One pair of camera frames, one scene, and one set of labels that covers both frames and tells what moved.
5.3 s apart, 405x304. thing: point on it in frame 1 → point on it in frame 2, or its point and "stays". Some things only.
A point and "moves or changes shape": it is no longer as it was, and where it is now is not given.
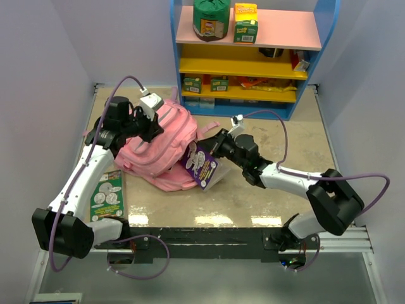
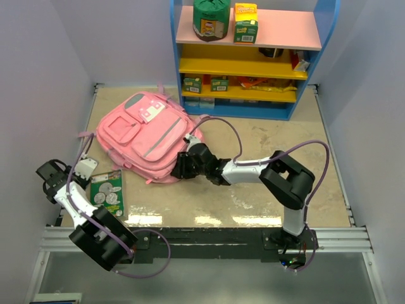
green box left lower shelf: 192,85 stays
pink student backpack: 159,162 moves or changes shape
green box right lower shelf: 219,84 stays
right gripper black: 214,144 → 181,170
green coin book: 107,199 stays
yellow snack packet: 272,88 stays
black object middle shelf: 271,52 stays
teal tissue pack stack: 200,102 stays
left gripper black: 154,128 → 83,182
